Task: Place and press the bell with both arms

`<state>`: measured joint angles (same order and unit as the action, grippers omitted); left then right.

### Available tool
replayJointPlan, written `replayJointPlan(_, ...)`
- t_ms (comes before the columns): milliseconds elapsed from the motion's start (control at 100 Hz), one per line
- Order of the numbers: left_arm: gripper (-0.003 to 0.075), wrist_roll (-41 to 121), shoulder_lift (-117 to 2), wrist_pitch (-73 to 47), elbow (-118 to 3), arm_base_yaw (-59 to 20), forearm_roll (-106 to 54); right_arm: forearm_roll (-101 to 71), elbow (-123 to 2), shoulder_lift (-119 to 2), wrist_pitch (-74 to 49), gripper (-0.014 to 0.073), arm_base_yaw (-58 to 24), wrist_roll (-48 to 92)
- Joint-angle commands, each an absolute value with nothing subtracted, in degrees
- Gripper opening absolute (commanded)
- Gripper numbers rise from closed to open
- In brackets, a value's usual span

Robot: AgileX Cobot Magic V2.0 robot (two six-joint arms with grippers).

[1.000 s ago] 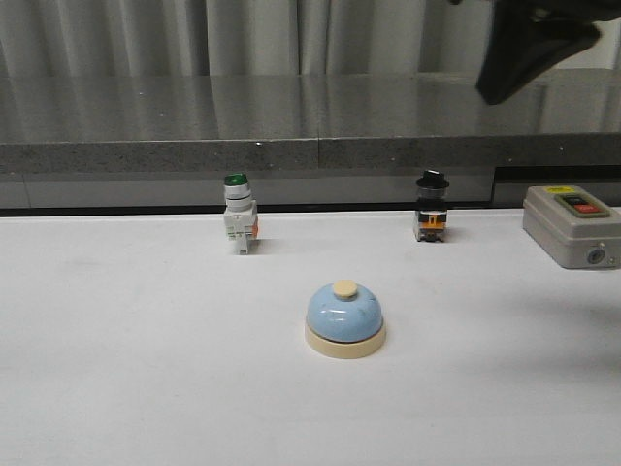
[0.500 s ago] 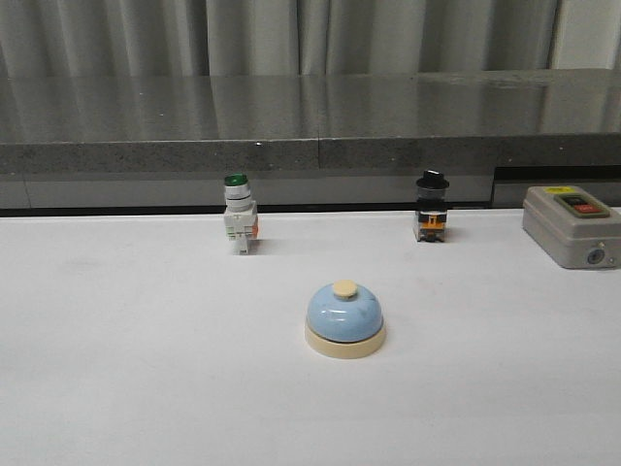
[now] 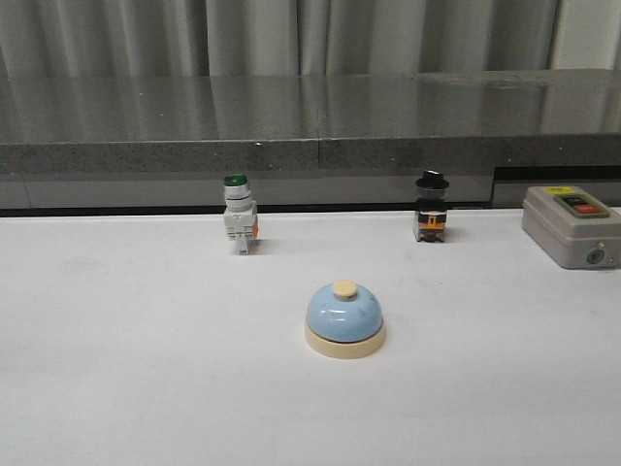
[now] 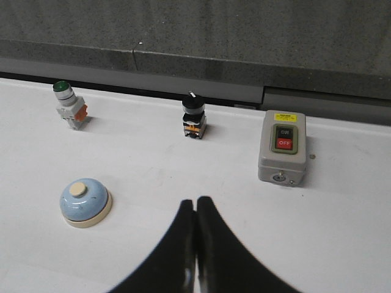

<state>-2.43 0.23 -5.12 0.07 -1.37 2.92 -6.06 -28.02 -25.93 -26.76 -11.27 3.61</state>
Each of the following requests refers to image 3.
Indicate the black rotary selector switch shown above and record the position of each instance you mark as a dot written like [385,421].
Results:
[431,212]

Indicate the grey pleated curtain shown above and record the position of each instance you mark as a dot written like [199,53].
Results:
[272,38]

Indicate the grey push button switch box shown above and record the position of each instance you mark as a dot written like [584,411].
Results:
[573,227]

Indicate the dark grey stone counter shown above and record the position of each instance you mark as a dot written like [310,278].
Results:
[306,143]

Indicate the blue and cream desk bell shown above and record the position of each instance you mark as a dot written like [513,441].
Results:
[344,320]

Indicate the green illuminated push button switch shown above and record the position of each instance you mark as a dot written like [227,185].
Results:
[240,215]

